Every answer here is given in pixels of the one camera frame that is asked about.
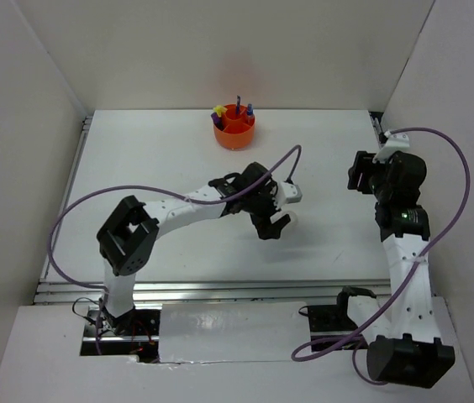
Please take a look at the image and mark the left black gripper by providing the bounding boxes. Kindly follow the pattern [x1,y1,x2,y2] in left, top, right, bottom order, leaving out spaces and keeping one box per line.
[242,181,289,239]

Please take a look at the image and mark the clear blue spray bottle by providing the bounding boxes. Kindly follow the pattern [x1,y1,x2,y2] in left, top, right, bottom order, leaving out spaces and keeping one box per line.
[245,103,255,126]

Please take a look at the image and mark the purple black highlighter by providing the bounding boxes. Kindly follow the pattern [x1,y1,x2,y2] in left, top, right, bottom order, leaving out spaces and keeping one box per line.
[211,112,224,131]

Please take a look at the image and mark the blue pen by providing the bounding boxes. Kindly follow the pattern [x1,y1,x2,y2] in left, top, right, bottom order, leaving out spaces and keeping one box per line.
[235,95,241,117]

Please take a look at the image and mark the white tape roll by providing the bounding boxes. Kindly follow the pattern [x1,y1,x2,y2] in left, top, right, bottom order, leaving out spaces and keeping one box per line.
[286,211,298,228]

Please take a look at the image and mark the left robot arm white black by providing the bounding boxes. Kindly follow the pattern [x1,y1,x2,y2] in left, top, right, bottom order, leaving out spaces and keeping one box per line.
[97,162,302,335]

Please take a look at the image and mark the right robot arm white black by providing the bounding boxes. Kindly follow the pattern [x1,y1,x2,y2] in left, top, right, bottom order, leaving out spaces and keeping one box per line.
[334,151,456,389]

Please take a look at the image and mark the orange round compartment container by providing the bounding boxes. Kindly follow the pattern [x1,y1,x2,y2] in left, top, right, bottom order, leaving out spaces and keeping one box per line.
[212,103,255,150]

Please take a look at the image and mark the white foil cover plate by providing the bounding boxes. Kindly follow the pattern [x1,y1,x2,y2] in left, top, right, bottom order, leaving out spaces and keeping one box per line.
[159,302,310,364]

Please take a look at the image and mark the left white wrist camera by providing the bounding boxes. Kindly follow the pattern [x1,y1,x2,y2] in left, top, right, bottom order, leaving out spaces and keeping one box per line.
[275,182,303,208]

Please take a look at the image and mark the aluminium front rail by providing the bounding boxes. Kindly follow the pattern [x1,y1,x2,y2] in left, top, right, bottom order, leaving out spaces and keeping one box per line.
[34,280,393,302]

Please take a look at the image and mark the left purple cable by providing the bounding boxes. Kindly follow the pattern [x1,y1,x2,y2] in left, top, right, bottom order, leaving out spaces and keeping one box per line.
[47,144,303,356]

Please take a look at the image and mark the purple cable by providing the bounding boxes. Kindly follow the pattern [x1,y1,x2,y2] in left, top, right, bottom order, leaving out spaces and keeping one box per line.
[47,144,303,356]
[291,127,471,386]

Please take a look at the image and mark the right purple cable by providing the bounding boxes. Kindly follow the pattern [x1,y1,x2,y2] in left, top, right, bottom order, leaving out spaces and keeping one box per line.
[291,127,471,386]

